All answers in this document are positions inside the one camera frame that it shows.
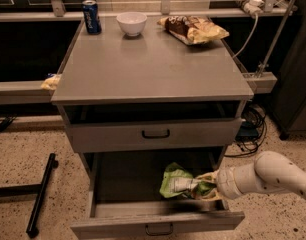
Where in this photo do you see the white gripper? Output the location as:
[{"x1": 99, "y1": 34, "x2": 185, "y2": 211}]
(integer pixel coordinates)
[{"x1": 195, "y1": 167, "x2": 242, "y2": 202}]

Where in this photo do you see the green rice chip bag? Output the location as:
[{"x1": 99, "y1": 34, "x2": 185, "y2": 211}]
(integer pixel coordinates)
[{"x1": 159, "y1": 162, "x2": 216, "y2": 199}]

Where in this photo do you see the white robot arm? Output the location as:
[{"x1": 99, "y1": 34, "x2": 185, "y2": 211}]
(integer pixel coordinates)
[{"x1": 198, "y1": 151, "x2": 306, "y2": 200}]

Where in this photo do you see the closed upper grey drawer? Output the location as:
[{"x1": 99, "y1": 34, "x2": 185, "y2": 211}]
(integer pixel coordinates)
[{"x1": 66, "y1": 118, "x2": 242, "y2": 153}]

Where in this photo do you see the open lower grey drawer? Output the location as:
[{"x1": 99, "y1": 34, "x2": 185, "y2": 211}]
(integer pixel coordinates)
[{"x1": 71, "y1": 148, "x2": 244, "y2": 240}]

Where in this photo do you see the grey drawer cabinet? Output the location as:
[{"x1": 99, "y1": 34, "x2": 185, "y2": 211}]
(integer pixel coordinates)
[{"x1": 50, "y1": 14, "x2": 255, "y2": 240}]

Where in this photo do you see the brown yellow chip bag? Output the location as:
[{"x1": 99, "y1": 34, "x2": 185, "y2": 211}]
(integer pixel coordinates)
[{"x1": 157, "y1": 16, "x2": 229, "y2": 45}]

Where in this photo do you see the white bowl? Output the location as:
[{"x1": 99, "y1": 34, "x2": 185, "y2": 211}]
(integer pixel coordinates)
[{"x1": 116, "y1": 12, "x2": 147, "y2": 37}]

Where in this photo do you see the white power strip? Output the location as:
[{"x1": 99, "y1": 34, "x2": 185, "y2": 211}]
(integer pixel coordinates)
[{"x1": 234, "y1": 0, "x2": 264, "y2": 17}]

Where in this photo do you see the blue soda can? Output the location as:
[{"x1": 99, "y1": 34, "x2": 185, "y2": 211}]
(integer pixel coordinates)
[{"x1": 82, "y1": 0, "x2": 102, "y2": 34}]

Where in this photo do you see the black cable bundle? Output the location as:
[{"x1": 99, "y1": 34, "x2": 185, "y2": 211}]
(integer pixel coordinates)
[{"x1": 223, "y1": 103, "x2": 268, "y2": 158}]

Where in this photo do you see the white cable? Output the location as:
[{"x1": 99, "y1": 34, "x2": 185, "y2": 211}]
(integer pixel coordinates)
[{"x1": 231, "y1": 13, "x2": 260, "y2": 59}]

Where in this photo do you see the grey metal rail frame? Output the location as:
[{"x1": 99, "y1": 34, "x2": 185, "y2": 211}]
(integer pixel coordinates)
[{"x1": 0, "y1": 81, "x2": 54, "y2": 105}]

